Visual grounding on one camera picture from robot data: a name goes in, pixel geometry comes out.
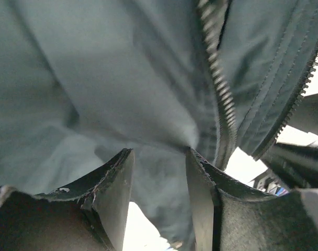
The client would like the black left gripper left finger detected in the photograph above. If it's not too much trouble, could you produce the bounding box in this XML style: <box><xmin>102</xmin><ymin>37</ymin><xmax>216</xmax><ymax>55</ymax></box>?
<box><xmin>0</xmin><ymin>149</ymin><xmax>134</xmax><ymax>250</ymax></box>

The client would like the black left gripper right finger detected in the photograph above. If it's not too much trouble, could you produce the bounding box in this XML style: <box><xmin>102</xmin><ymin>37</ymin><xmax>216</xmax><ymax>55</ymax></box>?
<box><xmin>186</xmin><ymin>149</ymin><xmax>318</xmax><ymax>250</ymax></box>

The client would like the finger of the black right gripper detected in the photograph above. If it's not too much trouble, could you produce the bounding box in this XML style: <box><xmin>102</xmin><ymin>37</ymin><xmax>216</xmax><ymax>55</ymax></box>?
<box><xmin>260</xmin><ymin>143</ymin><xmax>318</xmax><ymax>188</ymax></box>
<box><xmin>289</xmin><ymin>94</ymin><xmax>318</xmax><ymax>135</ymax></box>

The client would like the dark green grey jacket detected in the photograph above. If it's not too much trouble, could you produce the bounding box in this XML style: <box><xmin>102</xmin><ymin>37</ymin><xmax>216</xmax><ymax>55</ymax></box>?
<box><xmin>0</xmin><ymin>1</ymin><xmax>318</xmax><ymax>250</ymax></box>

